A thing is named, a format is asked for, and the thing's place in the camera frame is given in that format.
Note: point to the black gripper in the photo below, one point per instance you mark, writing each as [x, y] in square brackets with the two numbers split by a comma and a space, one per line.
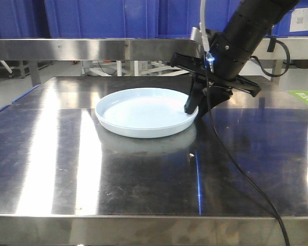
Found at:
[217, 95]

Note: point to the light blue plate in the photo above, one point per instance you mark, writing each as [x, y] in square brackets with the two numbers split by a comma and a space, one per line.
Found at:
[145, 112]

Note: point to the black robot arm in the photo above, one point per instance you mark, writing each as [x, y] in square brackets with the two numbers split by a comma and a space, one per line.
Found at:
[216, 72]

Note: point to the black tape strip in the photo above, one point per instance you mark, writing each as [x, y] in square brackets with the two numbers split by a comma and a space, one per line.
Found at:
[271, 45]

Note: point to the blue plastic crate right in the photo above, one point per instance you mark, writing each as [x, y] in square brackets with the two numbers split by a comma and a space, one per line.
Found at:
[282, 29]

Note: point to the blue plastic crate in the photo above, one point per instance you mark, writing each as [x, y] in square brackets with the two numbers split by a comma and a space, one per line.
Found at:
[282, 29]
[23, 19]
[122, 19]

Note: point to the green floor sign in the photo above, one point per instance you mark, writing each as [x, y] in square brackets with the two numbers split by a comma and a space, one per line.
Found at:
[300, 94]

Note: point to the white label on crate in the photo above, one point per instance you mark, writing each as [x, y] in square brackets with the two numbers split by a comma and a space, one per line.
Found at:
[299, 20]

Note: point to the blue plastic crate centre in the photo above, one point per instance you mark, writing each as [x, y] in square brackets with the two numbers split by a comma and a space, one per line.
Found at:
[122, 19]

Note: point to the blue plastic crate left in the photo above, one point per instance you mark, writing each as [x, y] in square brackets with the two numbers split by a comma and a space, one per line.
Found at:
[23, 19]

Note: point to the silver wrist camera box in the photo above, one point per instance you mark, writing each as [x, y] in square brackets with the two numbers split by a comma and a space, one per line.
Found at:
[196, 35]

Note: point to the white metal frame background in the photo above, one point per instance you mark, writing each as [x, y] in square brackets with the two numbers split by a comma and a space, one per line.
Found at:
[121, 68]

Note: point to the stainless steel shelf rail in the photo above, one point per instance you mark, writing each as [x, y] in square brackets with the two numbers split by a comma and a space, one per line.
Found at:
[96, 49]

